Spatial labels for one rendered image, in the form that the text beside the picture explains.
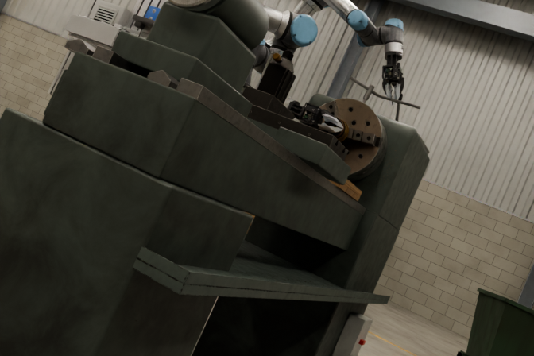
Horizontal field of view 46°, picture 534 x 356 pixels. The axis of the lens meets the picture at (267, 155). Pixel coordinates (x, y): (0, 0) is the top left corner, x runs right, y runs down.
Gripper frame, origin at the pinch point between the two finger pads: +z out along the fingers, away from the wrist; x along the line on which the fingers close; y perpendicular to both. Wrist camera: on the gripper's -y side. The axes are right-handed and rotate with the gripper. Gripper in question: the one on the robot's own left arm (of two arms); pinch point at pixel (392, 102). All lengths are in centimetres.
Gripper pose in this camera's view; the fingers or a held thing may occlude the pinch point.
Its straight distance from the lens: 263.6
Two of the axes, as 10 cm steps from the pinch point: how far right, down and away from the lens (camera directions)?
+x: 9.4, 0.0, -3.5
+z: -0.7, 9.7, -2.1
